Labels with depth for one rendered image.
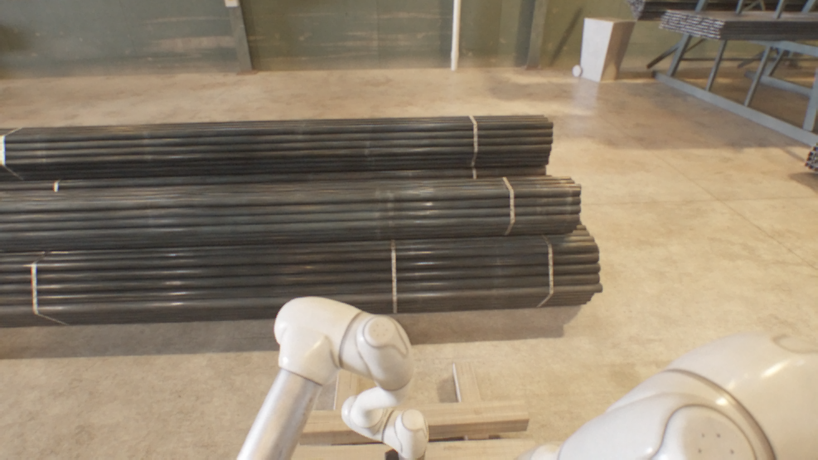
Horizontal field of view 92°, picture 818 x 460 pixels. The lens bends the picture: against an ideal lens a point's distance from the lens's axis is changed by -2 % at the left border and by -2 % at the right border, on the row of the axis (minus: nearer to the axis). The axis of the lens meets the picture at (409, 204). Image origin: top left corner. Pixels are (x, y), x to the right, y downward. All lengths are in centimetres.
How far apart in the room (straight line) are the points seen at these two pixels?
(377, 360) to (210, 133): 215
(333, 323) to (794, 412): 74
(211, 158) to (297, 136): 54
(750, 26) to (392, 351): 680
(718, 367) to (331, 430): 167
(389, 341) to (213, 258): 179
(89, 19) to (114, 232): 837
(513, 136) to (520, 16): 691
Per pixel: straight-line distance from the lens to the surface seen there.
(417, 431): 139
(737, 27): 712
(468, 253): 237
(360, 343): 89
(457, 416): 201
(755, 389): 53
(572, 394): 245
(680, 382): 50
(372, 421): 142
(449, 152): 259
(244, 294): 250
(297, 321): 97
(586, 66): 908
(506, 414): 205
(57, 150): 327
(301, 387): 96
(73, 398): 287
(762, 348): 58
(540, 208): 239
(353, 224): 225
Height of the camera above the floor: 189
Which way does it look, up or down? 30 degrees down
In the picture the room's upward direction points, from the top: straight up
